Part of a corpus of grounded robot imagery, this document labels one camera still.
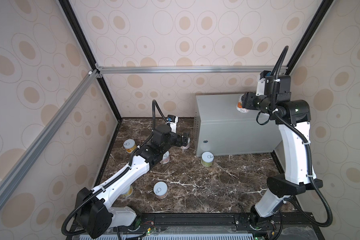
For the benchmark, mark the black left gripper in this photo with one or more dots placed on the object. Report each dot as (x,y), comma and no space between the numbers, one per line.
(184,139)

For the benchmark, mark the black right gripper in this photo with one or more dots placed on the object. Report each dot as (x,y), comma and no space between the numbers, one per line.
(248,99)

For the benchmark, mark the orange label can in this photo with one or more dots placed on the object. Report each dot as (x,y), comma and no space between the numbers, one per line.
(241,109)

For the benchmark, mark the white pink label can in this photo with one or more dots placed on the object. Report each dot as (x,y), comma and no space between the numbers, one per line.
(161,190)

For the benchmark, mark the yellow green label can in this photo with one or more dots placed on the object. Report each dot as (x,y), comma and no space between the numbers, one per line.
(128,191)

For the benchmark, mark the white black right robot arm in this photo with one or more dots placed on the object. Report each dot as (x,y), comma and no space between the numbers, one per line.
(293,120)

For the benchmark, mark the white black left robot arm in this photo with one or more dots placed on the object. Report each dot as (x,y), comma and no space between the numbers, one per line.
(94,213)

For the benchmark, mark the red label can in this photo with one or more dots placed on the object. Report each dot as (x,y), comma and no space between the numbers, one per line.
(166,158)

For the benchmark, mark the grey metal cabinet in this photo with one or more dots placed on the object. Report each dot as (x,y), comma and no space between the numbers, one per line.
(219,128)

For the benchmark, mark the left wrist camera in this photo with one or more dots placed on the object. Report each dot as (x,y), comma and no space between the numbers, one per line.
(172,122)

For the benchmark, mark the horizontal aluminium rail back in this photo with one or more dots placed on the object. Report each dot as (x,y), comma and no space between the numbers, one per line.
(183,70)

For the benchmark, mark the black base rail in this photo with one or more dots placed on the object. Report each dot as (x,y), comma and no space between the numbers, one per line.
(212,226)

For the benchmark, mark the black frame post right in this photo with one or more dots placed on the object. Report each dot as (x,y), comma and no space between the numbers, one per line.
(279,84)

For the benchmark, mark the black frame post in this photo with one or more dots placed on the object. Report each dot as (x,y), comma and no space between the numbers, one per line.
(82,40)
(279,84)

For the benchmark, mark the black frame post left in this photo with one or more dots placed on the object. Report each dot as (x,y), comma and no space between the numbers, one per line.
(82,40)

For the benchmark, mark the diagonal aluminium rail left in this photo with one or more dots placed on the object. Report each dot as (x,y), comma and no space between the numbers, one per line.
(9,184)

